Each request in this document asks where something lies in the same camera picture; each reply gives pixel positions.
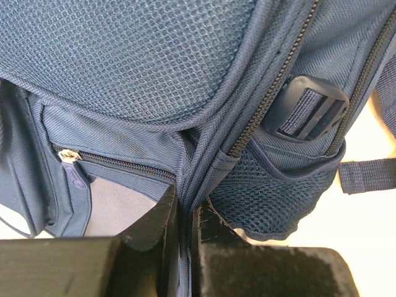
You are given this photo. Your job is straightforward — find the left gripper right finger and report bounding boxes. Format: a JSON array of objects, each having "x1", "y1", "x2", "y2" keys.
[{"x1": 191, "y1": 200, "x2": 359, "y2": 296}]

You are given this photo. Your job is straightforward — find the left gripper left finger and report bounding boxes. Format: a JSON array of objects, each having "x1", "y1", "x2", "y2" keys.
[{"x1": 1, "y1": 186, "x2": 179, "y2": 296}]

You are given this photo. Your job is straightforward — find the navy blue school backpack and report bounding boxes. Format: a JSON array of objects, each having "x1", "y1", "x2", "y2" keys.
[{"x1": 1, "y1": 1, "x2": 395, "y2": 296}]

